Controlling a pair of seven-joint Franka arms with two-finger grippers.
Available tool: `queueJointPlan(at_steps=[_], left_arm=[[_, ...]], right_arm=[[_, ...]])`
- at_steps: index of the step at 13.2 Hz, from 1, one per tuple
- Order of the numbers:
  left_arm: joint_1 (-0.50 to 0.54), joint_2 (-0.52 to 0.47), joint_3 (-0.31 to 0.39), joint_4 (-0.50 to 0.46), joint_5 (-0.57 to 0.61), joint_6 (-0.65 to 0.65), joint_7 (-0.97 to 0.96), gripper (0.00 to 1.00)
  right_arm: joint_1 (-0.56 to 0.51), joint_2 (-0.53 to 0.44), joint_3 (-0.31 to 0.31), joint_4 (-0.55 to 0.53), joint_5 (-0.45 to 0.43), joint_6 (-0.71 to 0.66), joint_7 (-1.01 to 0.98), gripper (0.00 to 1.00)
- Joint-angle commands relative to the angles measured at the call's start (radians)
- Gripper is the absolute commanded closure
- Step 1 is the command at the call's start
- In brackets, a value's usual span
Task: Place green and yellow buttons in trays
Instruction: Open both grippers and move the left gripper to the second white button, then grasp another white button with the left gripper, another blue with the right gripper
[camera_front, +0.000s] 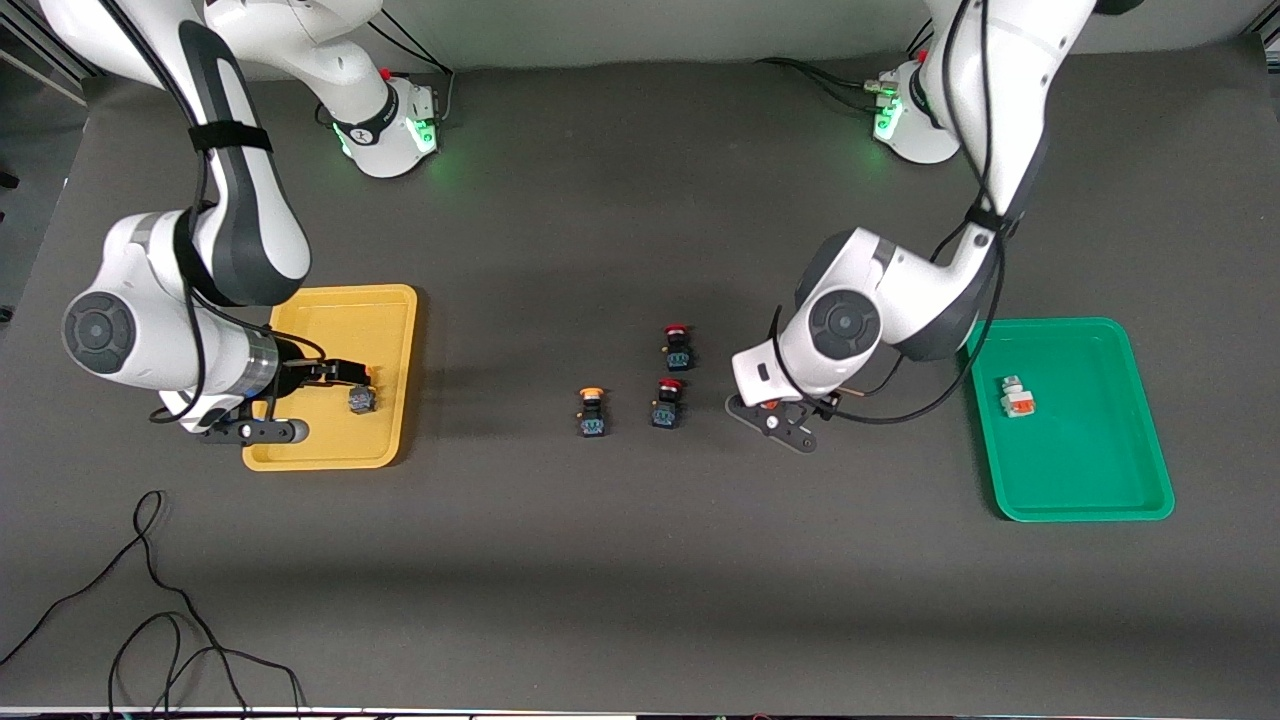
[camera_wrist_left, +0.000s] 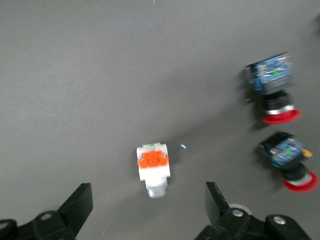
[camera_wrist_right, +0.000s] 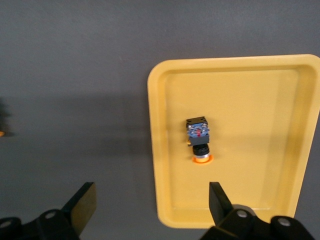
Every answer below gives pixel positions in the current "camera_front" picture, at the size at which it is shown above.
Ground yellow plastic tray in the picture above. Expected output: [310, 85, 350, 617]
[242, 284, 419, 471]

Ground dark grey table mat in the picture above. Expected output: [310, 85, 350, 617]
[0, 40, 1280, 717]

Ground green plastic tray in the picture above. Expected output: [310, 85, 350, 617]
[965, 317, 1176, 523]

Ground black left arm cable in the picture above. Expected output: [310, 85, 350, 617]
[770, 0, 1007, 427]

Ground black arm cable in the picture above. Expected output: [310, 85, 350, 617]
[95, 0, 331, 427]
[770, 0, 1007, 427]

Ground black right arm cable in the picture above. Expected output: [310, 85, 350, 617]
[95, 0, 331, 427]

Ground thin black loose cable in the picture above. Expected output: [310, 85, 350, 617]
[0, 489, 306, 717]

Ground black right base cables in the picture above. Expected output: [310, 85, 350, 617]
[365, 15, 457, 127]

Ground black base cables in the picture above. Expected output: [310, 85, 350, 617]
[365, 15, 457, 127]
[755, 20, 936, 116]

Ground black left base cables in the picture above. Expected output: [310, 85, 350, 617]
[755, 20, 936, 116]

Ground aluminium frame rail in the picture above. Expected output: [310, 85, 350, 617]
[0, 20, 101, 107]

